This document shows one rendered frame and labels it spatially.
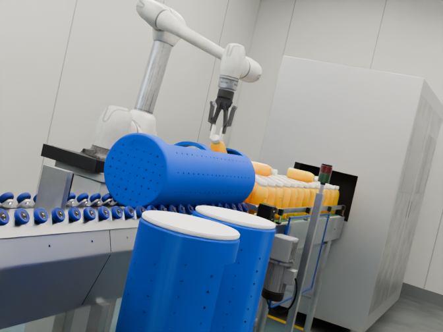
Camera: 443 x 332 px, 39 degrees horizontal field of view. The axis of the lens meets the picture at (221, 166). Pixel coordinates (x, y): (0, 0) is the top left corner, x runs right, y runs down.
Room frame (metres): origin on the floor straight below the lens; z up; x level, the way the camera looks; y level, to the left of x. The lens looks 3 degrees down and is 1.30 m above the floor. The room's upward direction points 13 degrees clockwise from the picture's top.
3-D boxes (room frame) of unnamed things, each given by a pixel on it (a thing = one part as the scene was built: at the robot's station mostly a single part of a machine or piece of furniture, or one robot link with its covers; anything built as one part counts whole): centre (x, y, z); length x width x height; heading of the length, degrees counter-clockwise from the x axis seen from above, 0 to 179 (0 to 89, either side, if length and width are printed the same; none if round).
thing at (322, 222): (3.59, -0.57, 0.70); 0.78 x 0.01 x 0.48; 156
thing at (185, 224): (1.71, 0.05, 1.03); 0.28 x 0.28 x 0.01
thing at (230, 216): (2.09, -0.08, 1.03); 0.28 x 0.28 x 0.01
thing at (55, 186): (1.91, 0.49, 1.00); 0.10 x 0.04 x 0.15; 66
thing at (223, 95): (2.85, 0.05, 1.45); 0.08 x 0.07 x 0.09; 65
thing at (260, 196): (3.18, -0.23, 1.00); 0.07 x 0.07 x 0.19
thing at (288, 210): (3.84, -0.62, 0.96); 1.60 x 0.01 x 0.03; 156
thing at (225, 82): (2.85, 0.05, 1.52); 0.09 x 0.09 x 0.06
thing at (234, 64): (2.86, 0.05, 1.63); 0.13 x 0.11 x 0.16; 149
